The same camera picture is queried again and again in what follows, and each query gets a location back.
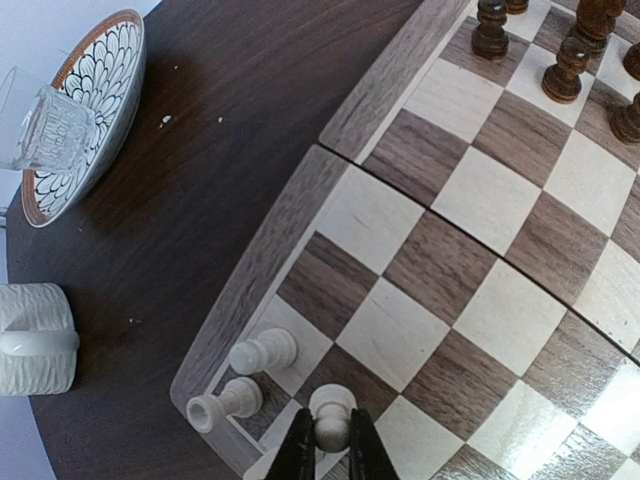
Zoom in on wooden chess board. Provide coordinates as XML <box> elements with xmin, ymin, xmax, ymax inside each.
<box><xmin>170</xmin><ymin>1</ymin><xmax>639</xmax><ymax>479</ymax></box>

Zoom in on cream ceramic mug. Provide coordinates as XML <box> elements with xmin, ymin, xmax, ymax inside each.
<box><xmin>1</xmin><ymin>283</ymin><xmax>80</xmax><ymax>396</ymax></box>

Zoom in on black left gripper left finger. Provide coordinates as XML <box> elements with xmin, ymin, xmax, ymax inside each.
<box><xmin>265</xmin><ymin>408</ymin><xmax>316</xmax><ymax>480</ymax></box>

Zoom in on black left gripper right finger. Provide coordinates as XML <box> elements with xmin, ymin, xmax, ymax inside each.
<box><xmin>349</xmin><ymin>409</ymin><xmax>399</xmax><ymax>480</ymax></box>

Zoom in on patterned brown rim plate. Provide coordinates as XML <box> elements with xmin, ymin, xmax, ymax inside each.
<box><xmin>20</xmin><ymin>9</ymin><xmax>146</xmax><ymax>228</ymax></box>

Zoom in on white chess rook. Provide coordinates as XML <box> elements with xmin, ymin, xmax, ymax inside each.
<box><xmin>186</xmin><ymin>377</ymin><xmax>264</xmax><ymax>433</ymax></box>

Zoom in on dark chess pawn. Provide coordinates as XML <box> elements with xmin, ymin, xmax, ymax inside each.
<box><xmin>471</xmin><ymin>0</ymin><xmax>509</xmax><ymax>60</ymax></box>

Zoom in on dark chess pieces row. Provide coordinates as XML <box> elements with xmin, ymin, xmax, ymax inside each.
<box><xmin>504</xmin><ymin>0</ymin><xmax>640</xmax><ymax>146</ymax></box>

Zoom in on clear drinking glass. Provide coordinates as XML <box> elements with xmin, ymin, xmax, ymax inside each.
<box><xmin>1</xmin><ymin>66</ymin><xmax>97</xmax><ymax>174</ymax></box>

